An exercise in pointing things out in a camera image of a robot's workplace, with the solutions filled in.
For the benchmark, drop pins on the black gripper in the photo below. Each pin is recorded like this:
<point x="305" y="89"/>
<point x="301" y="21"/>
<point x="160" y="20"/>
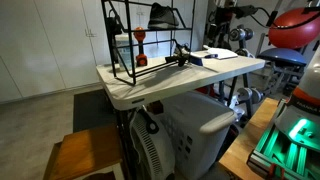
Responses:
<point x="224" y="15"/>

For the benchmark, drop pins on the grey trainer shoe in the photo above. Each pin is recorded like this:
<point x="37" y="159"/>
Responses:
<point x="161" y="16"/>

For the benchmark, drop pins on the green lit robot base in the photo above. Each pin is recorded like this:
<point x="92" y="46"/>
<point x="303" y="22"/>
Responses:
<point x="293" y="146"/>

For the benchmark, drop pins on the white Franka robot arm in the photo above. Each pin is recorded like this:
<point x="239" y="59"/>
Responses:
<point x="311" y="76"/>

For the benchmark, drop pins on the chrome dumbbell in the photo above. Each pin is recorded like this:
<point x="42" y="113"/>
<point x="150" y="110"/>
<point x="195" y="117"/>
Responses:
<point x="238" y="34"/>
<point x="250" y="95"/>
<point x="245" y="52"/>

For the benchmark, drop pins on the white paper pad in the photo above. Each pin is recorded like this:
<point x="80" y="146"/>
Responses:
<point x="223" y="53"/>

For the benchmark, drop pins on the blue box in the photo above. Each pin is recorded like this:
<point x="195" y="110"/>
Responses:
<point x="196" y="61"/>

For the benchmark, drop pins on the black hand tool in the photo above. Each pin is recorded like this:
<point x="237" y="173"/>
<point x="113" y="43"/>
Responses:
<point x="181" y="56"/>

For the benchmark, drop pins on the blue padded seat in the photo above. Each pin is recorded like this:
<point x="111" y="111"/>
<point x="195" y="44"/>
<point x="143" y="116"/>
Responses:
<point x="283" y="56"/>

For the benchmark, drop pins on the red exercise ball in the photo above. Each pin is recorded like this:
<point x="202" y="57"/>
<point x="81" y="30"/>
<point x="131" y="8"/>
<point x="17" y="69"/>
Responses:
<point x="293" y="30"/>

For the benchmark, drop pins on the clear plastic container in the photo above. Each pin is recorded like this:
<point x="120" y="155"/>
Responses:
<point x="124" y="55"/>

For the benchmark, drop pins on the white laundry basket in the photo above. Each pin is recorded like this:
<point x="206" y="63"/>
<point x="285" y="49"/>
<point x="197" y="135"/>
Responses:
<point x="200" y="133"/>

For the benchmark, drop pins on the black tool hanging on rack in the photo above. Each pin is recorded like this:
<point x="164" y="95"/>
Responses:
<point x="113" y="26"/>

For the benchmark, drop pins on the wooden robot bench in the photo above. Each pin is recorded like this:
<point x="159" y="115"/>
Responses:
<point x="246" y="146"/>

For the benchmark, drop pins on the white round fan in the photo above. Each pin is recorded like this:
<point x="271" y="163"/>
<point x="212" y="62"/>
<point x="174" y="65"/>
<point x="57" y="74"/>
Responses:
<point x="150" y="153"/>

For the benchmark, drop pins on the dark floor mat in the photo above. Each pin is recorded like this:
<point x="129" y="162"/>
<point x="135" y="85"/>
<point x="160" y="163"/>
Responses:
<point x="90" y="110"/>

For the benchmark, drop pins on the wooden stool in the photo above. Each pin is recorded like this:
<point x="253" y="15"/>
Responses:
<point x="86" y="150"/>

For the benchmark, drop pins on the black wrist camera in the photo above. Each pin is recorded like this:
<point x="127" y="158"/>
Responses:
<point x="246" y="11"/>

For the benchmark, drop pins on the metal seat frame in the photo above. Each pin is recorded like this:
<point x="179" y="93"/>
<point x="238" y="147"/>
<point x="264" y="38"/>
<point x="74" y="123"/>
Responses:
<point x="283" y="78"/>

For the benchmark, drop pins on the white wall cabinet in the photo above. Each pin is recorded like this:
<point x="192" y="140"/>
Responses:
<point x="50" y="50"/>

